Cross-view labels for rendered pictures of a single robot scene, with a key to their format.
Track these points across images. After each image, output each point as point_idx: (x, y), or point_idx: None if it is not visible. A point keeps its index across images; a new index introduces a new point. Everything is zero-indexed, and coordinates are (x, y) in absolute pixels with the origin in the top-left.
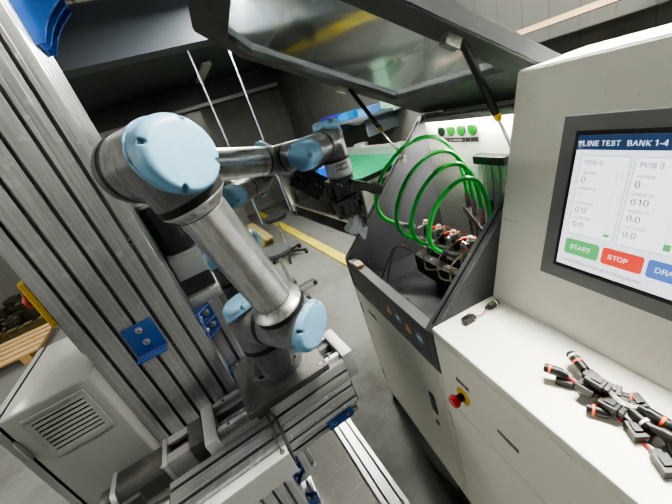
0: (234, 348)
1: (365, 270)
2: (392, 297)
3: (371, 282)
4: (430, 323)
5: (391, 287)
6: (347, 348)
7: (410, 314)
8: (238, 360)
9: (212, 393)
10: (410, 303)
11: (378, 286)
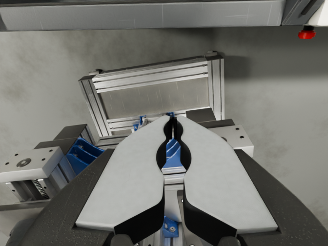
0: (161, 245)
1: (18, 17)
2: (163, 23)
3: (77, 30)
4: (296, 15)
5: (128, 4)
6: (247, 148)
7: (233, 24)
8: (187, 245)
9: (184, 242)
10: (207, 4)
11: (106, 27)
